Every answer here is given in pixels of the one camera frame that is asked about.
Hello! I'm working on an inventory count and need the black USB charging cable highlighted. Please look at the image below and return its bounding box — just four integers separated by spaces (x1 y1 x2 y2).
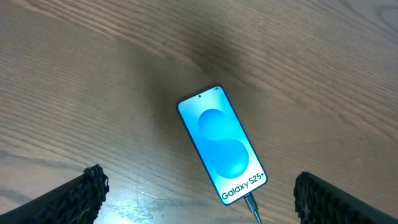
243 192 264 224

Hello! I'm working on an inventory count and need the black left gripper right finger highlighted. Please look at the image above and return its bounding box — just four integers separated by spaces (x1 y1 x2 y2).
294 172 397 224

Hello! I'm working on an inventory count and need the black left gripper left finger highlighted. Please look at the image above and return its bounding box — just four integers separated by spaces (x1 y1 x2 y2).
1 164 109 224

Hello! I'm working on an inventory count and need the blue Galaxy smartphone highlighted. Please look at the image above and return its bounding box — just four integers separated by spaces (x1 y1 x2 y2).
177 85 268 206

